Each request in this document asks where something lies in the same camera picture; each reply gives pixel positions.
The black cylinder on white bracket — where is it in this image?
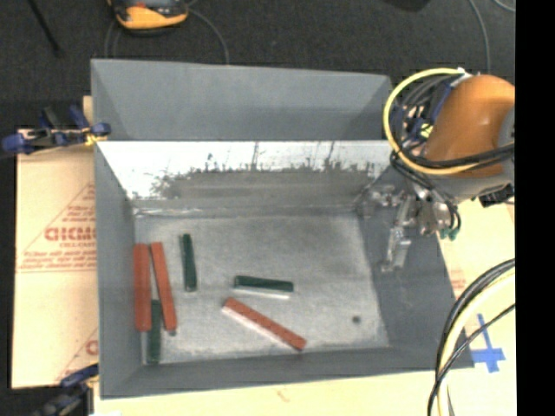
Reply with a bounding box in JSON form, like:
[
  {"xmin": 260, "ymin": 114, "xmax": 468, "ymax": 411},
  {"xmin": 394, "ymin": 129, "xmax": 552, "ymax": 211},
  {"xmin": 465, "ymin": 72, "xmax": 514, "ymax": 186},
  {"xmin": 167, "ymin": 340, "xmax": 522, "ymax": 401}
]
[{"xmin": 478, "ymin": 183, "xmax": 515, "ymax": 208}]

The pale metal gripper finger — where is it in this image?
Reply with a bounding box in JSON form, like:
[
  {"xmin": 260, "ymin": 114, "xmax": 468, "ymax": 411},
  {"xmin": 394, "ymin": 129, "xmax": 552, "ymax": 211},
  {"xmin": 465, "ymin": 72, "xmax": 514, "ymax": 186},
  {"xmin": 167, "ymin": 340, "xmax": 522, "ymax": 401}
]
[
  {"xmin": 355, "ymin": 186, "xmax": 405, "ymax": 218},
  {"xmin": 380, "ymin": 226, "xmax": 412, "ymax": 273}
]

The red-brown flat block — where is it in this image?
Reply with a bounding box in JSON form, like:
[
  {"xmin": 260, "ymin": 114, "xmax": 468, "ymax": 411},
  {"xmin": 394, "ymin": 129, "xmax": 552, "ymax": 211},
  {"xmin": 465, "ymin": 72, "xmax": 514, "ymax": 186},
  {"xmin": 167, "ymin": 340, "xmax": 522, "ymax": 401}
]
[
  {"xmin": 133, "ymin": 243, "xmax": 153, "ymax": 333},
  {"xmin": 220, "ymin": 296, "xmax": 308, "ymax": 353},
  {"xmin": 149, "ymin": 241, "xmax": 179, "ymax": 334}
]

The grey metal bin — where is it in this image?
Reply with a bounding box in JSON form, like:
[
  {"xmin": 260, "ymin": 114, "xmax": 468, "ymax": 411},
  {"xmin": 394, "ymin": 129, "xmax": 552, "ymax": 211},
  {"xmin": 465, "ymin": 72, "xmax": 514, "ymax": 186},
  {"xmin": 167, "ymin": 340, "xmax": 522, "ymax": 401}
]
[{"xmin": 89, "ymin": 58, "xmax": 474, "ymax": 398}]

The brown cardboard board, red print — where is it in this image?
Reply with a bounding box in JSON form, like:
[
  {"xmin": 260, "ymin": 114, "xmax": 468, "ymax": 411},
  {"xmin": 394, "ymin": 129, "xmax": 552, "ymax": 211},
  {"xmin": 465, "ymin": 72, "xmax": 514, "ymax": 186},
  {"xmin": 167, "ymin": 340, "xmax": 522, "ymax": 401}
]
[{"xmin": 10, "ymin": 95, "xmax": 101, "ymax": 390}]

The dark green flat block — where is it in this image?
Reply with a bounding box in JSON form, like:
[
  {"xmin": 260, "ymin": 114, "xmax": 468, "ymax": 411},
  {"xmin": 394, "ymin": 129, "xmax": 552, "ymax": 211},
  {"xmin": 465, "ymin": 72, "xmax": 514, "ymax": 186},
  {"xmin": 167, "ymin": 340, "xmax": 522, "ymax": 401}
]
[
  {"xmin": 232, "ymin": 275, "xmax": 296, "ymax": 300},
  {"xmin": 140, "ymin": 299, "xmax": 163, "ymax": 366},
  {"xmin": 179, "ymin": 232, "xmax": 199, "ymax": 293}
]

